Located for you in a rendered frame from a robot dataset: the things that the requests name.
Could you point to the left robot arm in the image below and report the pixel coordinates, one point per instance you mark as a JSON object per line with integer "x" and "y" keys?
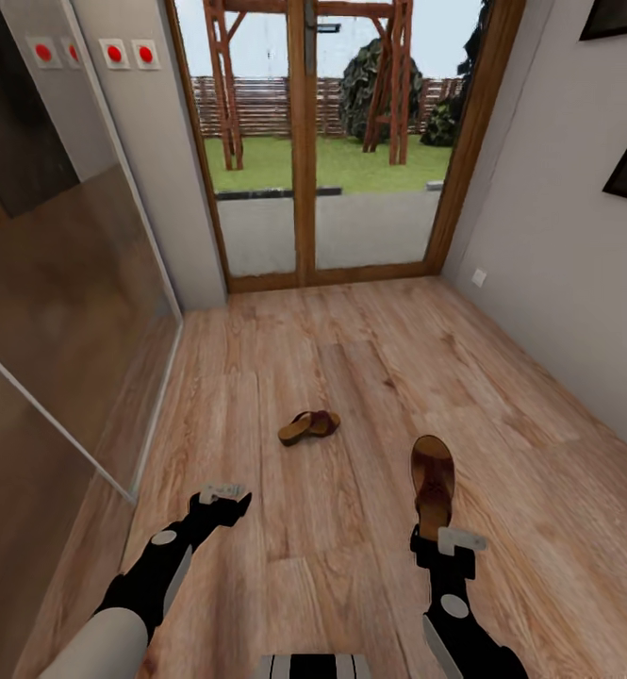
{"x": 112, "y": 644}

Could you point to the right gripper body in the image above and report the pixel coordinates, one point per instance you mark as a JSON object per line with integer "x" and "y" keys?
{"x": 463, "y": 562}

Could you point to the sandal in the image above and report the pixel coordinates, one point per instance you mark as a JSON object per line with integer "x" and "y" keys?
{"x": 433, "y": 473}
{"x": 314, "y": 424}

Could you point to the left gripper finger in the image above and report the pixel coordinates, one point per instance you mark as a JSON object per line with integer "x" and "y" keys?
{"x": 243, "y": 504}

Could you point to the door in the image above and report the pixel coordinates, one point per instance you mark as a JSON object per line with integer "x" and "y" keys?
{"x": 337, "y": 138}

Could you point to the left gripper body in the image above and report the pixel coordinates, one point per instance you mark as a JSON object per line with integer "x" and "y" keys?
{"x": 223, "y": 512}

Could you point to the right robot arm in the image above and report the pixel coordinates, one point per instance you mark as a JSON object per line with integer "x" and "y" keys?
{"x": 463, "y": 649}

